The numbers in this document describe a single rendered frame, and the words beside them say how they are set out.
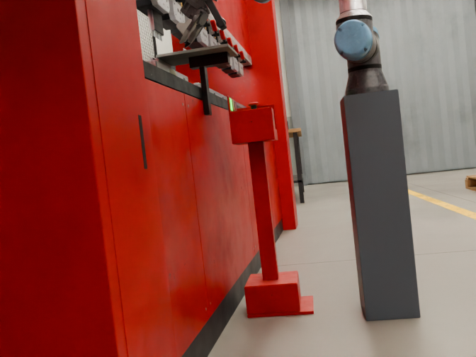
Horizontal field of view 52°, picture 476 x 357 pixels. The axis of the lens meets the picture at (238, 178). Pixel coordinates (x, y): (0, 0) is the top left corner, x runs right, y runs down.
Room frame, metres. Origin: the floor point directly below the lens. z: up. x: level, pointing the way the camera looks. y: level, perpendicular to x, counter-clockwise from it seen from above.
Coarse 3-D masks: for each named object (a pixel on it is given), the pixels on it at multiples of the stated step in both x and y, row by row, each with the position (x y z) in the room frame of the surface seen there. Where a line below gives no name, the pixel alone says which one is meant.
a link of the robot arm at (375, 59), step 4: (376, 28) 1.71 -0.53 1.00; (376, 32) 1.70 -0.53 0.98; (376, 36) 1.70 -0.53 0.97; (376, 40) 1.66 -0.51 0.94; (376, 48) 1.66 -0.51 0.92; (376, 52) 1.68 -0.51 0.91; (372, 56) 1.66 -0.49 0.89; (376, 56) 1.69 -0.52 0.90; (368, 60) 1.68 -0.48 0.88; (372, 60) 1.69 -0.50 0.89; (376, 60) 1.69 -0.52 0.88; (380, 60) 1.71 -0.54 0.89; (348, 64) 1.73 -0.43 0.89; (352, 64) 1.71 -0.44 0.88; (356, 64) 1.70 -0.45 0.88; (360, 64) 1.69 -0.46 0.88; (348, 68) 1.73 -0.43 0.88
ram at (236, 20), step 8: (224, 0) 3.05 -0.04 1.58; (232, 0) 3.36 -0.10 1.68; (240, 0) 3.71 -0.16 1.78; (224, 8) 3.02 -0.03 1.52; (232, 8) 3.33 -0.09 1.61; (240, 8) 3.66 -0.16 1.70; (224, 16) 2.99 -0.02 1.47; (232, 16) 3.29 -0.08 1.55; (240, 16) 3.62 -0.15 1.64; (232, 24) 3.26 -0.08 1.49; (240, 24) 3.58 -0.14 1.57; (224, 32) 2.94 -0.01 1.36; (232, 32) 3.23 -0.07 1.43; (240, 32) 3.55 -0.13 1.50; (248, 32) 3.94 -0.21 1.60; (232, 40) 3.19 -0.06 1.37; (240, 40) 3.50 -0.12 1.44; (248, 40) 3.88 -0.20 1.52; (248, 48) 3.84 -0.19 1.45; (248, 64) 3.92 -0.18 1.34
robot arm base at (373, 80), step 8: (368, 64) 1.68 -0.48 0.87; (376, 64) 1.69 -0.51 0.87; (352, 72) 1.72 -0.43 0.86; (360, 72) 1.69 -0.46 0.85; (368, 72) 1.68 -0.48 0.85; (376, 72) 1.69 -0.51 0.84; (352, 80) 1.71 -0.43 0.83; (360, 80) 1.69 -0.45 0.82; (368, 80) 1.68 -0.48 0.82; (376, 80) 1.68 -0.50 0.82; (384, 80) 1.70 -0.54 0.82; (352, 88) 1.71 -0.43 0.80; (360, 88) 1.68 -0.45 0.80; (368, 88) 1.67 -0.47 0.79; (376, 88) 1.67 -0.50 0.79; (384, 88) 1.68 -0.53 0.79
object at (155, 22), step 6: (150, 12) 1.80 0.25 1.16; (156, 12) 1.83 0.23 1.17; (150, 18) 1.80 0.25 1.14; (156, 18) 1.82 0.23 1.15; (150, 24) 1.80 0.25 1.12; (156, 24) 1.82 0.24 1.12; (162, 24) 1.89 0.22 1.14; (156, 30) 1.82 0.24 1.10; (162, 30) 1.88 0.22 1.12; (156, 36) 1.83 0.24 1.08
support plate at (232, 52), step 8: (200, 48) 1.72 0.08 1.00; (208, 48) 1.72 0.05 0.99; (216, 48) 1.72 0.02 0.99; (224, 48) 1.73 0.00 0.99; (232, 48) 1.78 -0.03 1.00; (160, 56) 1.75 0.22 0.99; (168, 56) 1.75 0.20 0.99; (176, 56) 1.77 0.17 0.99; (184, 56) 1.78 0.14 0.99; (192, 56) 1.80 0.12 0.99; (232, 56) 1.87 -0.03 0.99; (176, 64) 1.91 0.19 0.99
